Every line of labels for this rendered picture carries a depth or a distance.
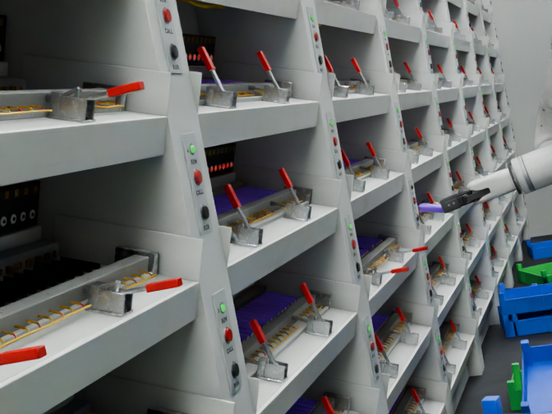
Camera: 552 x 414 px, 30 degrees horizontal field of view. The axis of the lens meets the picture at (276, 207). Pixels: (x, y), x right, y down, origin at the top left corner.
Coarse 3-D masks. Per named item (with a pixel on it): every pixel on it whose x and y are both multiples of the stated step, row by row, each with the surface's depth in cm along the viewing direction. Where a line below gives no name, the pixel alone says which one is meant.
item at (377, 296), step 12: (360, 228) 257; (372, 228) 256; (384, 228) 255; (396, 228) 254; (408, 228) 253; (384, 240) 254; (396, 240) 253; (408, 240) 254; (408, 252) 249; (384, 264) 232; (396, 264) 233; (408, 264) 241; (384, 276) 220; (396, 276) 225; (372, 288) 207; (384, 288) 213; (396, 288) 228; (372, 300) 200; (384, 300) 215; (372, 312) 202
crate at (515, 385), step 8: (512, 368) 299; (512, 376) 296; (520, 376) 299; (512, 384) 281; (520, 384) 299; (512, 392) 282; (520, 392) 281; (512, 400) 282; (520, 400) 281; (512, 408) 282; (520, 408) 281
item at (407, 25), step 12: (384, 0) 258; (396, 0) 299; (384, 12) 258; (396, 12) 317; (408, 12) 316; (420, 12) 315; (396, 24) 276; (408, 24) 298; (420, 24) 316; (396, 36) 278; (408, 36) 297
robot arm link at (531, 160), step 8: (544, 144) 229; (536, 152) 226; (544, 152) 225; (528, 160) 226; (536, 160) 225; (544, 160) 224; (528, 168) 225; (536, 168) 225; (544, 168) 224; (528, 176) 225; (536, 176) 225; (544, 176) 225; (536, 184) 226; (544, 184) 226
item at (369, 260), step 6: (390, 240) 249; (378, 246) 239; (384, 246) 240; (390, 246) 247; (396, 246) 248; (372, 252) 232; (378, 252) 232; (366, 258) 224; (372, 258) 226; (378, 258) 233; (366, 264) 220; (372, 264) 225
